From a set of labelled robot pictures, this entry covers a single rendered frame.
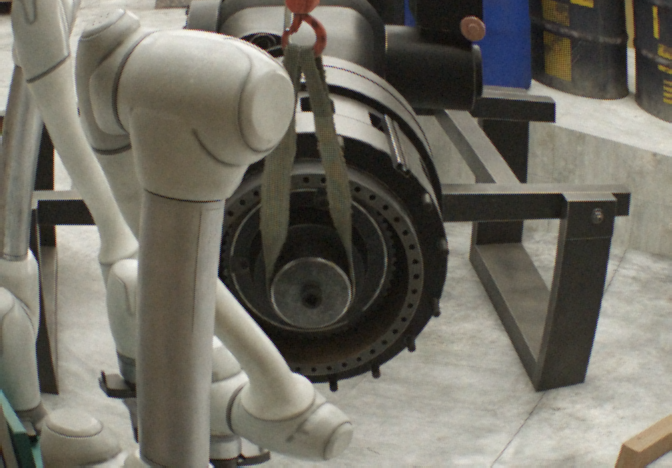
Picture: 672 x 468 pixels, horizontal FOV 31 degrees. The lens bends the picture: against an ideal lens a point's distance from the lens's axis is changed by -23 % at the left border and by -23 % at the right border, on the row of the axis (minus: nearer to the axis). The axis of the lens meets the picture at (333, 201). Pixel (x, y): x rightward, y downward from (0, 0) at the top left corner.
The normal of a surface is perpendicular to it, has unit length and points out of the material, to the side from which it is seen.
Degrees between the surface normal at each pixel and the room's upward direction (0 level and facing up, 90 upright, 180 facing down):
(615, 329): 0
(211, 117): 85
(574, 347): 90
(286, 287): 90
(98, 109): 112
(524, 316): 0
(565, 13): 90
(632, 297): 0
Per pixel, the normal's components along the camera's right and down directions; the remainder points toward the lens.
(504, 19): 0.47, 0.32
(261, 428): -0.57, 0.47
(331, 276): 0.05, 0.34
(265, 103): 0.82, 0.13
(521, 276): 0.04, -0.94
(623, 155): -0.40, 0.30
